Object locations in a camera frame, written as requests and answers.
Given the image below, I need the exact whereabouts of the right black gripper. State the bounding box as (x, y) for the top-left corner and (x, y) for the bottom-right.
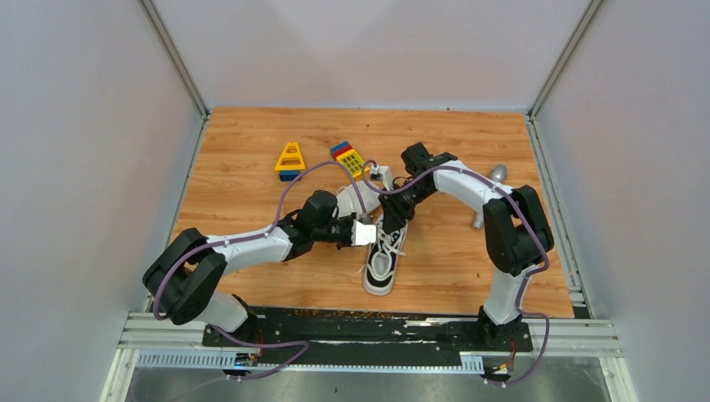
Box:
(378, 180), (434, 236)

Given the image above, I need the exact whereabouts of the white shoelace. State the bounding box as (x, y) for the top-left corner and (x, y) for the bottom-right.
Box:
(359, 215), (409, 281)

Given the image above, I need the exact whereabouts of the black white sneaker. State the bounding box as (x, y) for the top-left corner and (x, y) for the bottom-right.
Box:
(361, 214), (408, 296)

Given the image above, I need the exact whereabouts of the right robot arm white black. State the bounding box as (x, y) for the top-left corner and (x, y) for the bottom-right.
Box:
(378, 142), (554, 350)

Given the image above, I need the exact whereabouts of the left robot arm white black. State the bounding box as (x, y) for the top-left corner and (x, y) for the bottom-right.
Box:
(142, 190), (374, 346)

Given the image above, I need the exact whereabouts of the white shoe upside down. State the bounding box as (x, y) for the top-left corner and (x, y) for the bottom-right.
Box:
(336, 181), (380, 218)

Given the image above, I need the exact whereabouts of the yellow triangle toy block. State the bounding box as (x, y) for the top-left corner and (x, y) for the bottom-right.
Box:
(274, 142), (306, 182)

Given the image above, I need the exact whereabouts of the colourful toy block stack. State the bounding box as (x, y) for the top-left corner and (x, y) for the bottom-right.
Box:
(329, 142), (364, 179)

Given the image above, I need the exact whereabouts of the grey metal cylinder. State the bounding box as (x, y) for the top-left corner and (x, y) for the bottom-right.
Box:
(471, 163), (509, 232)

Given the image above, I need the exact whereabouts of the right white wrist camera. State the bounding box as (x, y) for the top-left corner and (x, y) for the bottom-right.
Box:
(369, 165), (394, 191)

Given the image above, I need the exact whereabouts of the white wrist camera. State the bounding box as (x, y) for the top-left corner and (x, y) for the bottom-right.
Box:
(369, 165), (394, 191)
(351, 220), (378, 247)

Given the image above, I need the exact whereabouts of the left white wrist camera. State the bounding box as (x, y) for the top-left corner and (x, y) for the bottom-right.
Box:
(351, 220), (378, 247)

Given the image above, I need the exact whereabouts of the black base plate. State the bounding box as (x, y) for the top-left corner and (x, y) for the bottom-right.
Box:
(235, 307), (533, 367)

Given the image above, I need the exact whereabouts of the white slotted cable duct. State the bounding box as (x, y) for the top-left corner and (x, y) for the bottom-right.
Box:
(136, 349), (485, 374)

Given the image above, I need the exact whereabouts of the aluminium frame rail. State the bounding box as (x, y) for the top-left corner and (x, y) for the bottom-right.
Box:
(118, 312), (170, 348)

